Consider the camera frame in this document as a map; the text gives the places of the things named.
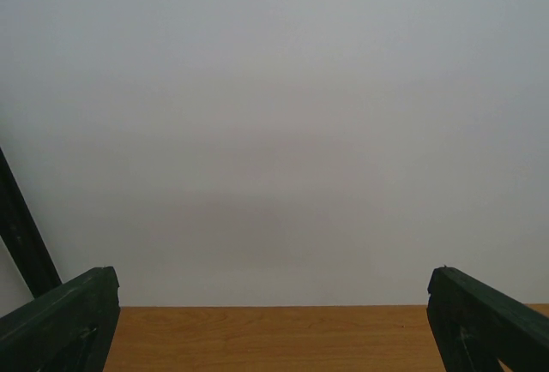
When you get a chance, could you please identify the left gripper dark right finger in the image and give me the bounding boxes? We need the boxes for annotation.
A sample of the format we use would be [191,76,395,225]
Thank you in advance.
[426,267,548,371]

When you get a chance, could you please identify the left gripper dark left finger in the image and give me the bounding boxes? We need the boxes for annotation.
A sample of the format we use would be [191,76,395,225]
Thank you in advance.
[1,267,120,371]

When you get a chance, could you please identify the black aluminium frame post left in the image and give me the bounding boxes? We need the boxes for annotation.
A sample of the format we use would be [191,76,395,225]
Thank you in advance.
[1,152,63,298]

